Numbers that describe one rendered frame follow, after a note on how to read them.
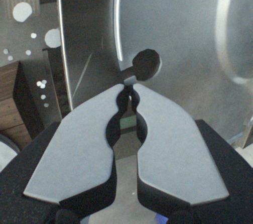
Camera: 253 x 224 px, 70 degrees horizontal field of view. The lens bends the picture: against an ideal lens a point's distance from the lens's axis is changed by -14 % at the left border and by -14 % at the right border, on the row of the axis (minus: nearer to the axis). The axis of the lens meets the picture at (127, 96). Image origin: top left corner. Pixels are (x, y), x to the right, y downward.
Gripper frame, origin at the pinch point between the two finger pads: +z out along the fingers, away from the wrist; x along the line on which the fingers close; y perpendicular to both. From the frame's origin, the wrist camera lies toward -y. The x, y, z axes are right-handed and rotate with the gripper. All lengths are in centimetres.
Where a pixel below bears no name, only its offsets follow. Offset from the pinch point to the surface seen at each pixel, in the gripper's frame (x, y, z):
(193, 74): 4.8, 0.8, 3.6
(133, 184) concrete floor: -2, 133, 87
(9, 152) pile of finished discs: -38, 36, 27
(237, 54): 9.1, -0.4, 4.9
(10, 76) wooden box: -44, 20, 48
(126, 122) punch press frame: -1.2, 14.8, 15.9
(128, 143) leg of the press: -1.0, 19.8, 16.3
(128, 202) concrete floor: -7, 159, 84
